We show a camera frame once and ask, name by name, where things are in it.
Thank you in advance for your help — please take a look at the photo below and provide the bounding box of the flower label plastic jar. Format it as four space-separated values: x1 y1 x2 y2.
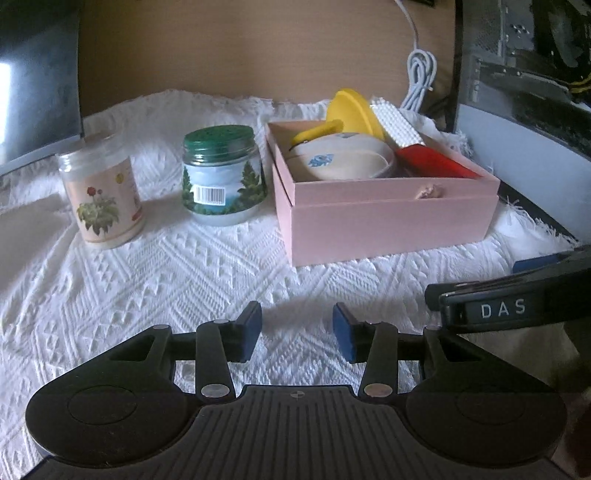
55 131 144 249

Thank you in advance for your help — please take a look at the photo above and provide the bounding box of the cotton swab pack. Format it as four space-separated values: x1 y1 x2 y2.
370 97 424 148

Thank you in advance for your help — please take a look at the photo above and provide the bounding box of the white power cable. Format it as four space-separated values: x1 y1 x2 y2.
392 0 439 113

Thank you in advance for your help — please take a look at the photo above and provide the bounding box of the pink cardboard box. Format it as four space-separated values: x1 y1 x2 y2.
266 121 500 266

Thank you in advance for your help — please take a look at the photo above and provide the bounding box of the yellow plastic funnel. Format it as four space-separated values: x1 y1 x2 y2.
290 88 386 147

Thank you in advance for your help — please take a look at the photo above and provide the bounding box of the white textured table cloth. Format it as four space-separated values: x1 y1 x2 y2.
1 90 573 479

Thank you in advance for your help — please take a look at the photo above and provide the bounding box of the red packet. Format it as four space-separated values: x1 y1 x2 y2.
395 144 480 179

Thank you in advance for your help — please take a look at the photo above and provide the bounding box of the open computer tower case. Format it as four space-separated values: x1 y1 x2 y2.
450 1 590 243

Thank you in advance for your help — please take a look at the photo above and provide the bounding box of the green lid glass jar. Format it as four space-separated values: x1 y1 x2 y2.
181 125 267 227

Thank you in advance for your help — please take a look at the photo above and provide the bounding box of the black computer monitor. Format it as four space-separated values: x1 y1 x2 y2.
1 1 83 175

